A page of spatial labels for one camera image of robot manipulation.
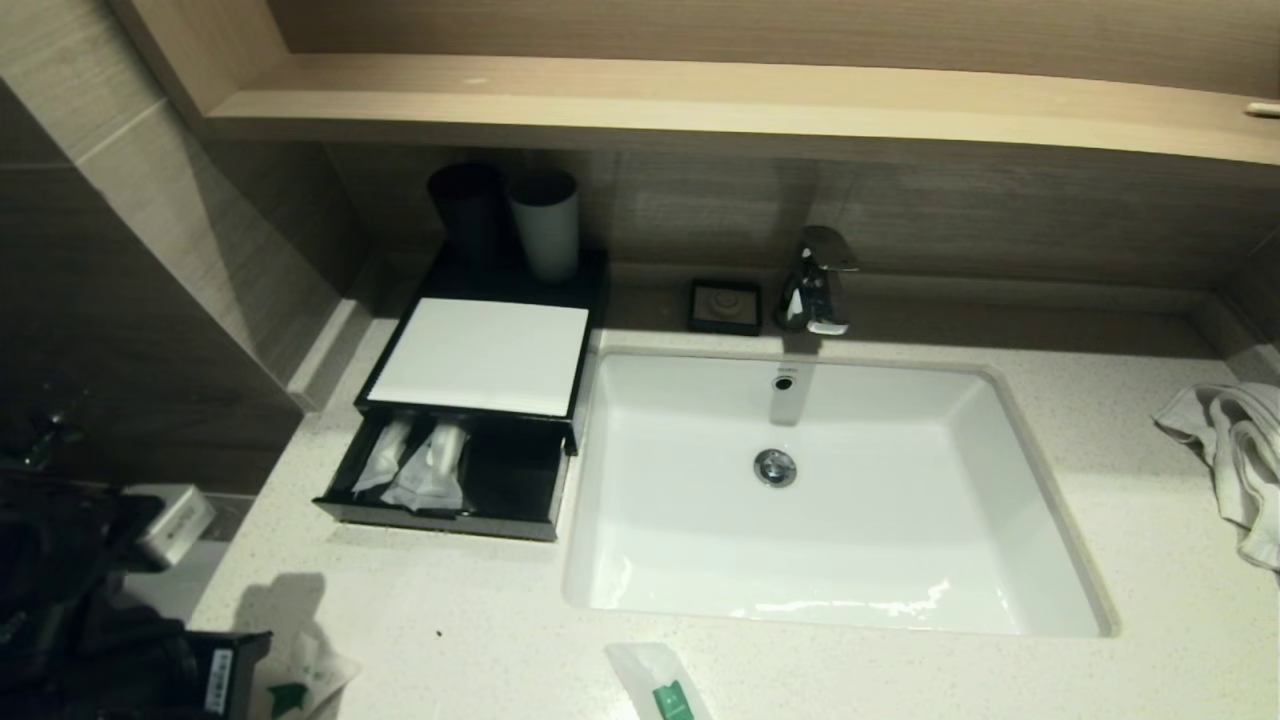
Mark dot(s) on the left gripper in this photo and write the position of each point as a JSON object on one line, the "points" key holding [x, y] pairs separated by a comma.
{"points": [[232, 675]]}

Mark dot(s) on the white sachet with green print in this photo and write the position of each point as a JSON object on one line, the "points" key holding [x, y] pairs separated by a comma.
{"points": [[310, 675]]}

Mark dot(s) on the long clear toothbrush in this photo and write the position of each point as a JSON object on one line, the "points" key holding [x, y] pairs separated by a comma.
{"points": [[385, 455]]}

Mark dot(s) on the black amenity box with drawer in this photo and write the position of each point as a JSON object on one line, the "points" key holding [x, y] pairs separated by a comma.
{"points": [[510, 480]]}

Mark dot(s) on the white packet with green label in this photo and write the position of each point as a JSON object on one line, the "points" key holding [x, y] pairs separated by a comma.
{"points": [[655, 680]]}

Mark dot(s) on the black tapered cup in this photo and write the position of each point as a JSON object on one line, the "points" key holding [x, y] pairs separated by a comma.
{"points": [[465, 215]]}

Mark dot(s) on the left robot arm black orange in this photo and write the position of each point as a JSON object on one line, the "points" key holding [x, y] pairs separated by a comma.
{"points": [[80, 620]]}

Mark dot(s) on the chrome shower valve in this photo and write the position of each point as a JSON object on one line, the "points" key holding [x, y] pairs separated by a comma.
{"points": [[45, 430]]}

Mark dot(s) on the white card sheet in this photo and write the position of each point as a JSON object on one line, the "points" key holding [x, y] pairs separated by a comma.
{"points": [[480, 355]]}

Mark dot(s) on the grey cup with dark rim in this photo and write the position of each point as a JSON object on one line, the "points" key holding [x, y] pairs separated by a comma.
{"points": [[548, 240]]}

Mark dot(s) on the chrome drain stopper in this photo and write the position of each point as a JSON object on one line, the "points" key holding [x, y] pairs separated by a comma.
{"points": [[775, 468]]}

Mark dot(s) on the black square soap dish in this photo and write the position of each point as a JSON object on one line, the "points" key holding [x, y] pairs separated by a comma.
{"points": [[693, 312]]}

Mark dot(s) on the round grey soap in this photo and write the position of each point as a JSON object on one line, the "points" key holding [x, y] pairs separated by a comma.
{"points": [[725, 303]]}

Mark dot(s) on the white ceramic sink basin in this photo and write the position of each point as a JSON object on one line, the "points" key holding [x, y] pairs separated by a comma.
{"points": [[850, 540]]}

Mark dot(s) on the chrome faucet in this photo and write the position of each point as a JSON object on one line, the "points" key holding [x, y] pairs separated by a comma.
{"points": [[815, 270]]}

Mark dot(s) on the light wooden shelf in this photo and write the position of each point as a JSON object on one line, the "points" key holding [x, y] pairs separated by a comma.
{"points": [[700, 100]]}

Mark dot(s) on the white crumpled towel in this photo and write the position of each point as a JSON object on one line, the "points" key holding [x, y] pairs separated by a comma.
{"points": [[1240, 450]]}

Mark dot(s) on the small white item on shelf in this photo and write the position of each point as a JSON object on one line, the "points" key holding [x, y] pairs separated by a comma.
{"points": [[1262, 108]]}

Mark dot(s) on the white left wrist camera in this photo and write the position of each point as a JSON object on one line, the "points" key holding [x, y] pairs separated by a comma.
{"points": [[175, 525]]}

